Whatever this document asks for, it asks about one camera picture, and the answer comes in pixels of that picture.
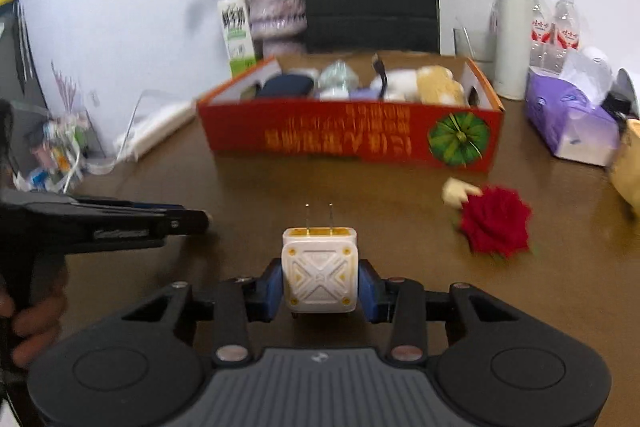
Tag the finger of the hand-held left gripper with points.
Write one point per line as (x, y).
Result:
(130, 205)
(125, 229)

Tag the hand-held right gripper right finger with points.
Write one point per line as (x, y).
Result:
(370, 292)

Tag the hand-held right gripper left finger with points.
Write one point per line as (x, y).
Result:
(272, 292)

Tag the white and yellow charger plug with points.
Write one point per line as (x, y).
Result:
(320, 277)

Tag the red cardboard box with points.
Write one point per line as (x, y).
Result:
(325, 137)

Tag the dark blue pouch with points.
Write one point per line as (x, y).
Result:
(285, 86)

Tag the purple cloth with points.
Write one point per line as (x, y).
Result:
(363, 95)

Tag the wooden desktop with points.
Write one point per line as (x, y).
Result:
(250, 197)

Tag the person's left hand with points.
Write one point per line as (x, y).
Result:
(37, 324)

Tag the plastic bag of clutter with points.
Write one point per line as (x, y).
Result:
(55, 152)

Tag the white power strip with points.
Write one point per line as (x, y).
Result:
(160, 121)

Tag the small cream piece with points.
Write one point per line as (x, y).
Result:
(457, 192)

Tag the red rose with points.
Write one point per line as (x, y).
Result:
(495, 222)

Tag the dark stand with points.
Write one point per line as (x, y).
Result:
(20, 57)

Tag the green and white milk carton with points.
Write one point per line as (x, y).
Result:
(236, 37)

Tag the white plush toy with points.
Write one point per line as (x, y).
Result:
(400, 83)

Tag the yellow plush toy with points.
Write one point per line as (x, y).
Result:
(440, 87)

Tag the glass ball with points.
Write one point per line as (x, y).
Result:
(337, 74)

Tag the purple ribbed vase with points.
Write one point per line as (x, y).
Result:
(275, 12)

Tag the purple tissue pack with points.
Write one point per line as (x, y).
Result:
(565, 117)

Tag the white thermos bottle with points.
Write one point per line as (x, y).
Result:
(512, 37)

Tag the clear water bottle red label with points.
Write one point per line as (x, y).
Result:
(567, 27)
(541, 27)

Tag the white device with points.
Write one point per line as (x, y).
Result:
(597, 58)

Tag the purple flower wall decal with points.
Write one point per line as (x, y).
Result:
(65, 89)

